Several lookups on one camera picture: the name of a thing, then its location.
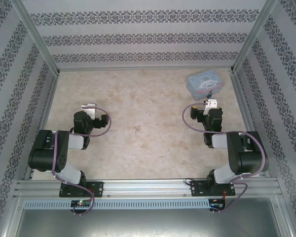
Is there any blue cartoon tin box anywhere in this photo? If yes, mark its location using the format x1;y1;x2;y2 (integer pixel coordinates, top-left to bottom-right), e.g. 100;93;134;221
186;70;224;100

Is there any small circuit board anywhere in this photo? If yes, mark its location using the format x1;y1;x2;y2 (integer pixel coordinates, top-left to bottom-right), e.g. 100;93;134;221
210;198;226;211
71;200;93;208

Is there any grey metal sheet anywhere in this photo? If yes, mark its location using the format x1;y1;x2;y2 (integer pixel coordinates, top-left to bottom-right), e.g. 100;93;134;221
13;197;296;237

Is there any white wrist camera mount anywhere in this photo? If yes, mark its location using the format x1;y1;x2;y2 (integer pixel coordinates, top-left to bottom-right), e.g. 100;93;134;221
203;98;218;116
80;103;97;116

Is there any aluminium side rail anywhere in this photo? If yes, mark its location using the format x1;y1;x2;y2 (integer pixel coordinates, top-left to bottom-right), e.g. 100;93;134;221
23;73;61;181
230;72;271;177

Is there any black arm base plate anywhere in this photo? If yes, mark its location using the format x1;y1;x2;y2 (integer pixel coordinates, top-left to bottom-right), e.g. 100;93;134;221
190;180;236;198
59;181;105;198

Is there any purple cable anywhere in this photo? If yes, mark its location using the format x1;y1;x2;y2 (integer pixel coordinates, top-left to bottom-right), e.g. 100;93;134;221
50;104;112;217
183;102;266;214

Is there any aluminium mounting rail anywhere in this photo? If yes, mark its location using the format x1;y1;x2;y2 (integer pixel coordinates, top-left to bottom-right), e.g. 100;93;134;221
14;176;280;198

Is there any aluminium frame post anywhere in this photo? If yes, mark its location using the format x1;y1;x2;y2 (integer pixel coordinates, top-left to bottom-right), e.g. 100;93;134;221
230;0;279;74
10;0;61;76

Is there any slotted grey cable duct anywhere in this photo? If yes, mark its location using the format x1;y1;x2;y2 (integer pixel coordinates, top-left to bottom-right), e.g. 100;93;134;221
23;199;211;209

